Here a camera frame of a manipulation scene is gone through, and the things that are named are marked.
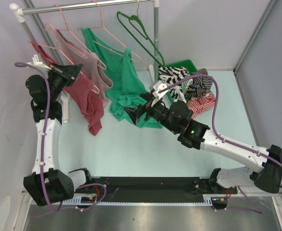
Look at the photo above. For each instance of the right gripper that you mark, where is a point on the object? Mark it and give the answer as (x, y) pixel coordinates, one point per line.
(135, 113)

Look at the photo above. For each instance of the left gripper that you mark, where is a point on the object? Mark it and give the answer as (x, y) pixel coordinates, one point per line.
(69, 72)

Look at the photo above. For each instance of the dark red tank top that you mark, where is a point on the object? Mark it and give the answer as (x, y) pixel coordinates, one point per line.
(83, 96)

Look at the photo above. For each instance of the pink wire hanger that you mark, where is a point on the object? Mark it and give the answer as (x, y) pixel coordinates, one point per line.
(50, 28)

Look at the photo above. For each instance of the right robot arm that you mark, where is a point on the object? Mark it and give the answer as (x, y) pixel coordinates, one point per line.
(262, 167)

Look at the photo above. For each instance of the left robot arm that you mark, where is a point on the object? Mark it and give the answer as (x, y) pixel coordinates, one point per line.
(47, 184)

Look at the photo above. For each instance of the dusty pink tank top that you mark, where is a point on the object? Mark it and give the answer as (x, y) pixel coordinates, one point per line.
(91, 65)

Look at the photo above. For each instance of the green tank top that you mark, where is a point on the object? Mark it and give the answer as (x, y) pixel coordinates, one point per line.
(127, 87)

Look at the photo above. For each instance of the green plastic hanger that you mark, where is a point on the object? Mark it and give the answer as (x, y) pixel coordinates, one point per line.
(135, 21)

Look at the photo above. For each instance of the black white zigzag garment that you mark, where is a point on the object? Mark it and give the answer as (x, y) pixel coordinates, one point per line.
(171, 75)

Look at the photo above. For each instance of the red white striped garment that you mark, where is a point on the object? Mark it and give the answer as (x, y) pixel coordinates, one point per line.
(199, 105)

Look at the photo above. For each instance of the green plastic bin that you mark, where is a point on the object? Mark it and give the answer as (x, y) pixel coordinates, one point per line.
(186, 63)

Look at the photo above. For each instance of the dark striped garment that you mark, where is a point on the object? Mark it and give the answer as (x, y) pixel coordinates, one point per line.
(195, 87)

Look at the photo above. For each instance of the metal clothes rack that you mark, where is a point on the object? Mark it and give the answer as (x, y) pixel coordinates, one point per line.
(20, 14)

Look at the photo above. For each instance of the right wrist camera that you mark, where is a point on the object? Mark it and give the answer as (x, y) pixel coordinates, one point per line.
(158, 91)

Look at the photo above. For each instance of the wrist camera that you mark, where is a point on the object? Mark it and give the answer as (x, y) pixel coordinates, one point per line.
(37, 62)
(158, 91)

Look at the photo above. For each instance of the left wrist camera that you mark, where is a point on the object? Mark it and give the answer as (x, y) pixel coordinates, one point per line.
(37, 62)

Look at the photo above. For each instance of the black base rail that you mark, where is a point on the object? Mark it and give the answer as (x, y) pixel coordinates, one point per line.
(156, 189)

